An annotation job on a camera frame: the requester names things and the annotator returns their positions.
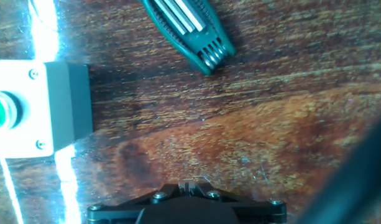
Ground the green folding hex key set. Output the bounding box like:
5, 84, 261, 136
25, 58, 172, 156
139, 0, 237, 77

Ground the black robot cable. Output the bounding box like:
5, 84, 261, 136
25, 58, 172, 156
297, 108, 381, 224

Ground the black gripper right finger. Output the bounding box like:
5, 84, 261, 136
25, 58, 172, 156
188, 182, 287, 224

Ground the glossy red-brown wooden board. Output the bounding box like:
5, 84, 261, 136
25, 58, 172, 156
0, 0, 381, 224

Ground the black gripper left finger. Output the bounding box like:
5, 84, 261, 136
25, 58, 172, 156
86, 182, 190, 224

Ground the white box with green button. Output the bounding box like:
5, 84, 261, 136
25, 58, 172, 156
0, 59, 94, 159

